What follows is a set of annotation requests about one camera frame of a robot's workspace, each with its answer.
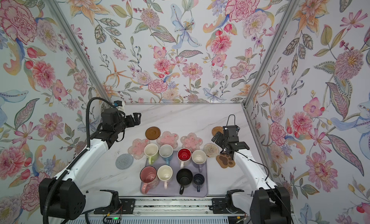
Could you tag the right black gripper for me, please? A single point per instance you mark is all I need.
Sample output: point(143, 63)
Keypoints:
point(218, 142)

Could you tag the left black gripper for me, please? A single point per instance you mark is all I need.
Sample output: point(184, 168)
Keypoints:
point(137, 121)

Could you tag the woven rattan round coaster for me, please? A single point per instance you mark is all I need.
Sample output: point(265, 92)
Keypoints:
point(217, 129)

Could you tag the white embroidered round coaster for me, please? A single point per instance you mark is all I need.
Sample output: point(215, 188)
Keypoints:
point(211, 150)

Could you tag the brown paw shaped coaster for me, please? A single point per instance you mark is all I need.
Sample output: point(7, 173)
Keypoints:
point(225, 161)

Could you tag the pink flower coaster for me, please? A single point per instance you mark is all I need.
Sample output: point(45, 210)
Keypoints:
point(168, 138)
point(191, 142)
point(137, 148)

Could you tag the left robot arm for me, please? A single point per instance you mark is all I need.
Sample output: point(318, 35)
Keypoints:
point(61, 196)

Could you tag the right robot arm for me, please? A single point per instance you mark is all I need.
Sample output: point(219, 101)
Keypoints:
point(267, 203)

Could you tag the brown wooden round coaster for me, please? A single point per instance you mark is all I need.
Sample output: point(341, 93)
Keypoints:
point(152, 133)

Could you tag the grey round knitted coaster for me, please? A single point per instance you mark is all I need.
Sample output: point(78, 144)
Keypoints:
point(124, 161)

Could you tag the lilac mug white inside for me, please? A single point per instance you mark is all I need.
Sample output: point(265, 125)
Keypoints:
point(199, 159)

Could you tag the red inside white mug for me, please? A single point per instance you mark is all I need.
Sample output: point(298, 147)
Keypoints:
point(184, 156)

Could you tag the green mug white inside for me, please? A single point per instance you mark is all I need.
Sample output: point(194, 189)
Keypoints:
point(151, 152)

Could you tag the small dark blue mug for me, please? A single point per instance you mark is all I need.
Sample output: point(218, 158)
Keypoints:
point(198, 182)

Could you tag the black mug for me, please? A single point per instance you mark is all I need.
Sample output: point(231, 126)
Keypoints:
point(184, 178)

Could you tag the blue mug white inside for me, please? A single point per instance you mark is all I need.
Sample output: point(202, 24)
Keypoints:
point(166, 153)

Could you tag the lilac drying mat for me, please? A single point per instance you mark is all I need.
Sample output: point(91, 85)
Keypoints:
point(158, 190)

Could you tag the cream mug pink handle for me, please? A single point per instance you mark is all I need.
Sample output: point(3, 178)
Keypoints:
point(165, 174)

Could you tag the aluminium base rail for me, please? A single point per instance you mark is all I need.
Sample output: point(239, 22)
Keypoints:
point(162, 210)

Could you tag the left corner aluminium post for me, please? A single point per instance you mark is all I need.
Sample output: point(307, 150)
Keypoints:
point(67, 30)

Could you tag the corner aluminium post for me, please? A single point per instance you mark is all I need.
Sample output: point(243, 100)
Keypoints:
point(271, 50)
point(67, 30)

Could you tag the right corner aluminium post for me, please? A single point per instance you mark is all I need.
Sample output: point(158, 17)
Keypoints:
point(271, 50)

